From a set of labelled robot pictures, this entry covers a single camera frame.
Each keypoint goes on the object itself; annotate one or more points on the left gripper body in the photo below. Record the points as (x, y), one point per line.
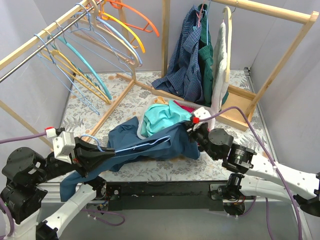
(78, 155)

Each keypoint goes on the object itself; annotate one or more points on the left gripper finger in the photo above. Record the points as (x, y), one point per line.
(86, 162)
(81, 145)

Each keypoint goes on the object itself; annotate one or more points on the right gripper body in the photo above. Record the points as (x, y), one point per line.
(196, 135)

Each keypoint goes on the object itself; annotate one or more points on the magenta garment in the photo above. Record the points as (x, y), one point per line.
(188, 108)

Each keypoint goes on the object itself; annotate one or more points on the dark blue garment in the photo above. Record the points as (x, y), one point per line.
(166, 144)

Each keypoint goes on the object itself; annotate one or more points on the teal t shirt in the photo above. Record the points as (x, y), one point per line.
(160, 116)

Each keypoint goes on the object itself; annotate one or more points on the beige t shirt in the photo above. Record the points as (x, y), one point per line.
(160, 100)

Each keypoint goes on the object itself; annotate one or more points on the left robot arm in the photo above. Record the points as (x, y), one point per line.
(21, 199)

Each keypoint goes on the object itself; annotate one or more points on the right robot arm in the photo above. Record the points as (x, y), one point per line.
(253, 174)

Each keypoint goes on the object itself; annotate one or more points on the blue plaid shirt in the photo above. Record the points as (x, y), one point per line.
(183, 77)

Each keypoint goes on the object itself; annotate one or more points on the yellow orange hanger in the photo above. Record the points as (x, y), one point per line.
(106, 16)

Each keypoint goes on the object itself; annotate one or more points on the white plastic basket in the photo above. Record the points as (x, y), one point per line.
(179, 102)

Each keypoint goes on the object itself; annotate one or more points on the floral table cloth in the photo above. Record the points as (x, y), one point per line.
(80, 120)

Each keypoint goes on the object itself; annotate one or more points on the right wooden clothes rack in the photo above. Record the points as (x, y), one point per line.
(284, 34)

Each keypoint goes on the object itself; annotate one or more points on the wooden clothes rack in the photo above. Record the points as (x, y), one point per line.
(284, 34)
(132, 81)

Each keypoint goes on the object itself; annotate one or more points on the white garment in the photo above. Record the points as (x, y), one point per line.
(219, 85)

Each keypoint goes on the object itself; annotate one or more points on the black base bar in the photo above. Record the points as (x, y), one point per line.
(212, 195)

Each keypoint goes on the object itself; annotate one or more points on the dark green garment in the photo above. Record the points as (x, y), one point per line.
(205, 57)

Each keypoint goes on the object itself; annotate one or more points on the metal rod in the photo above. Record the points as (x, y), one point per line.
(40, 36)

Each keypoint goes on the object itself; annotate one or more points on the left wooden clothes rack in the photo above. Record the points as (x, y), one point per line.
(132, 81)

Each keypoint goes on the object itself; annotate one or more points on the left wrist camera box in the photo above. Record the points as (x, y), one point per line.
(63, 143)

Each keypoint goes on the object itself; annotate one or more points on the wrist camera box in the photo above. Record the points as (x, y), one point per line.
(202, 113)
(63, 143)

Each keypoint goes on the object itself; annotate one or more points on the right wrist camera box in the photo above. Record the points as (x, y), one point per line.
(202, 113)

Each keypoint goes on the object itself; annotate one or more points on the aluminium frame rail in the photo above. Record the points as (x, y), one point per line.
(252, 174)

